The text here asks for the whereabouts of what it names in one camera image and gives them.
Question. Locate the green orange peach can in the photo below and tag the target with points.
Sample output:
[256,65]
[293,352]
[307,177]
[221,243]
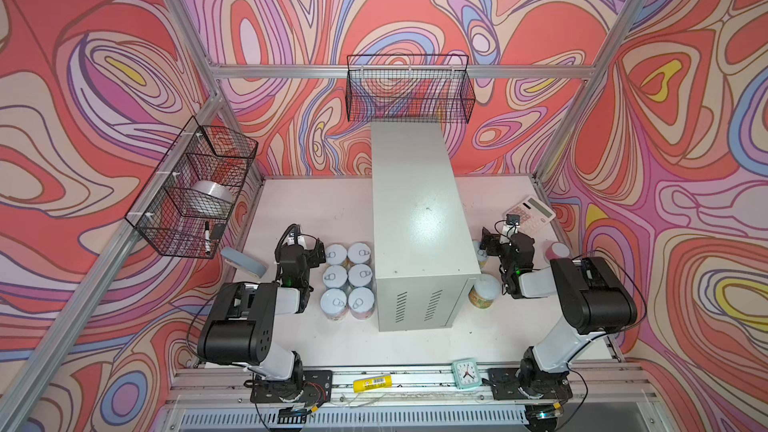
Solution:
[485,291]

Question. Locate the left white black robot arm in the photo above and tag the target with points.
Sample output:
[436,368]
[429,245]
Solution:
[239,328]

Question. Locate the yellow label tag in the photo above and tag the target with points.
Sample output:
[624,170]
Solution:
[372,383]

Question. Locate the black marker pen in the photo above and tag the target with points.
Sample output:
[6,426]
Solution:
[207,239]

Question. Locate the pull-tab can middle left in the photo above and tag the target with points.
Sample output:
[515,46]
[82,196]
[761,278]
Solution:
[335,277]

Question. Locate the pull-tab can back left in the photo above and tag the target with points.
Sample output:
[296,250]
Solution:
[336,255]

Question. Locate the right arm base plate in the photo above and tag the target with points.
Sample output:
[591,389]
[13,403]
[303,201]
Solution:
[511,384]

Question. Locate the black wire basket back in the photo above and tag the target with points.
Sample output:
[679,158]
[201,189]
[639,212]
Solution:
[404,87]

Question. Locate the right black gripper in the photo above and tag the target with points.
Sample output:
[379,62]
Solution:
[498,243]

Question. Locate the grey metal cabinet box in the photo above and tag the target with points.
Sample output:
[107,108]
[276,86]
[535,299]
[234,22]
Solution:
[424,259]

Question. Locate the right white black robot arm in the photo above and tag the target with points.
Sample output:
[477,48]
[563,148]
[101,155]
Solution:
[593,303]

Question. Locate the black wire basket left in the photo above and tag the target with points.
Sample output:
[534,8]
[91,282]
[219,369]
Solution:
[171,217]

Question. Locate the pink calculator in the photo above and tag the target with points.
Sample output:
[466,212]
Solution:
[533,214]

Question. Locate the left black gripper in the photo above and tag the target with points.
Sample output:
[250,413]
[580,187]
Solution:
[293,249]

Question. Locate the pull-tab can back right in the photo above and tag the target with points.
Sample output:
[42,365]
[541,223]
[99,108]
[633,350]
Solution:
[359,253]

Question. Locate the small green alarm clock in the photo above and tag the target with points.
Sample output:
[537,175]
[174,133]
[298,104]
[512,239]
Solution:
[466,374]

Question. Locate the white tape roll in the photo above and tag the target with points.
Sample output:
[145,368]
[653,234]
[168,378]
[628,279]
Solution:
[214,189]

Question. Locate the grey blue sponge block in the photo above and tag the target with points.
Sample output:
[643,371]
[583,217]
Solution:
[244,262]

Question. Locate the black wire basket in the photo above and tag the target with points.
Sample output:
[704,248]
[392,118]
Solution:
[171,217]
[404,87]

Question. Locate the blue label tin can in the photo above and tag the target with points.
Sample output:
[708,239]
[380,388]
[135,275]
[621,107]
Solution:
[481,254]

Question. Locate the pink label pull-tab can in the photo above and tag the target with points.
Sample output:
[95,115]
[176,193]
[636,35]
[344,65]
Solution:
[334,304]

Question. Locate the pull-tab can front right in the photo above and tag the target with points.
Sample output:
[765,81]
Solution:
[361,303]

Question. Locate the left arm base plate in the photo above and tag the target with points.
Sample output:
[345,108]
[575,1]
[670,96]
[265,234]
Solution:
[310,388]

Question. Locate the pull-tab can middle right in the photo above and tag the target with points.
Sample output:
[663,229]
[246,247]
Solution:
[360,276]

